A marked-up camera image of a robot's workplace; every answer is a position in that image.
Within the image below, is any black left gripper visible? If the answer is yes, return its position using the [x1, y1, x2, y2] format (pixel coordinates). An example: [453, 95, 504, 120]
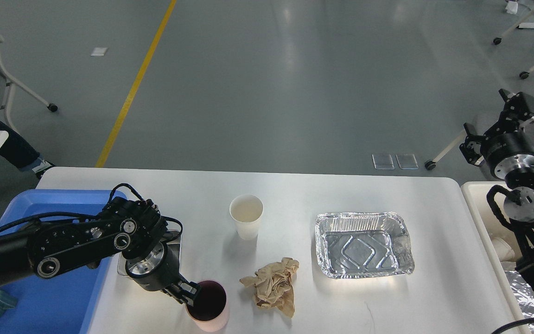
[125, 241, 201, 307]

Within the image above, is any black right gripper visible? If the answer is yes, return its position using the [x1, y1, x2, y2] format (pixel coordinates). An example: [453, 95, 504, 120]
[459, 89, 534, 180]

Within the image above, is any pink ribbed mug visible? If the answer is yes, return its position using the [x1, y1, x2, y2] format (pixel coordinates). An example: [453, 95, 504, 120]
[186, 280, 229, 333]

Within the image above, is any square stainless steel tray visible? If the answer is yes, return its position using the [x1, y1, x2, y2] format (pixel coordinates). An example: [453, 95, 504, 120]
[117, 230, 181, 277]

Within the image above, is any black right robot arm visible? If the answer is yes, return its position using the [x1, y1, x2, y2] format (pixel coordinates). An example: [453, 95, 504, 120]
[458, 89, 534, 290]

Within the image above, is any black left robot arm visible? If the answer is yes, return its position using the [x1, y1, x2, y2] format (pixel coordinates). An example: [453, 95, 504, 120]
[0, 189, 202, 306]

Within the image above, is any grey office chair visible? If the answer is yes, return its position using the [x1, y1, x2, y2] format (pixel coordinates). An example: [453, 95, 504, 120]
[425, 100, 534, 184]

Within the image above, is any crumpled brown paper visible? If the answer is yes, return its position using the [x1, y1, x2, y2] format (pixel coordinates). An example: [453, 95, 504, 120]
[239, 257, 299, 318]

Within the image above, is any clear floor plate right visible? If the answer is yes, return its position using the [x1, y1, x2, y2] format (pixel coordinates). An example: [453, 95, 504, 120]
[395, 154, 419, 170]

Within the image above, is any clear floor plate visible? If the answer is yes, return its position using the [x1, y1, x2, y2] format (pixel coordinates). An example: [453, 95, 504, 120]
[395, 154, 419, 170]
[371, 154, 395, 170]

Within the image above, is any white paper cup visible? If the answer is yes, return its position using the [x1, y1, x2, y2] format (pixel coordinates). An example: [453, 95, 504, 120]
[229, 194, 264, 240]

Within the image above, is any white plastic bin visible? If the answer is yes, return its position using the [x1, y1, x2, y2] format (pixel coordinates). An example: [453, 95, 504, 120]
[461, 181, 525, 321]

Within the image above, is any clear floor plate left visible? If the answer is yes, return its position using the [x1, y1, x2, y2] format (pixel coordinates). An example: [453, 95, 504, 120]
[371, 154, 395, 170]

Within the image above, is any blue plastic tray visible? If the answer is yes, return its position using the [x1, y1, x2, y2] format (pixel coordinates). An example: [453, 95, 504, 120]
[0, 189, 111, 334]

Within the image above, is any aluminium foil container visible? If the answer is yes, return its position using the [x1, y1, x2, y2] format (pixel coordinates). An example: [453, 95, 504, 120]
[314, 212, 415, 279]

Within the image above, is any crumpled foil in bin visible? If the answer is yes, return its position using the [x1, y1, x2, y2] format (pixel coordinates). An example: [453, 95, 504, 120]
[501, 262, 534, 319]

